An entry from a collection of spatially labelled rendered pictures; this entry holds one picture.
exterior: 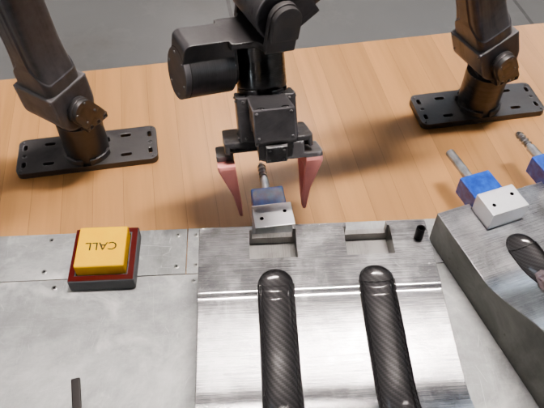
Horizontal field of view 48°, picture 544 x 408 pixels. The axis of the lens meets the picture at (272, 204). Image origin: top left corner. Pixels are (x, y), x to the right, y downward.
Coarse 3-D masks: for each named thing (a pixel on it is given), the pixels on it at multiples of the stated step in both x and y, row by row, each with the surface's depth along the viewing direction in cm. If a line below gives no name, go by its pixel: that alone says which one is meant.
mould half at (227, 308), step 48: (240, 240) 69; (336, 240) 69; (240, 288) 65; (336, 288) 65; (432, 288) 65; (240, 336) 62; (336, 336) 62; (432, 336) 62; (240, 384) 59; (336, 384) 59; (432, 384) 59
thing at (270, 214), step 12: (264, 168) 84; (264, 180) 82; (252, 192) 80; (264, 192) 80; (276, 192) 80; (252, 204) 80; (264, 204) 78; (276, 204) 77; (288, 204) 77; (252, 216) 77; (264, 216) 75; (276, 216) 75; (288, 216) 75; (264, 228) 74; (276, 228) 75; (288, 228) 75
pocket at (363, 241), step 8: (344, 232) 71; (352, 232) 71; (360, 232) 71; (368, 232) 71; (376, 232) 71; (384, 232) 71; (352, 240) 72; (360, 240) 72; (368, 240) 72; (376, 240) 72; (384, 240) 72; (392, 240) 69; (352, 248) 71; (360, 248) 71; (368, 248) 71; (376, 248) 71; (384, 248) 71; (392, 248) 69
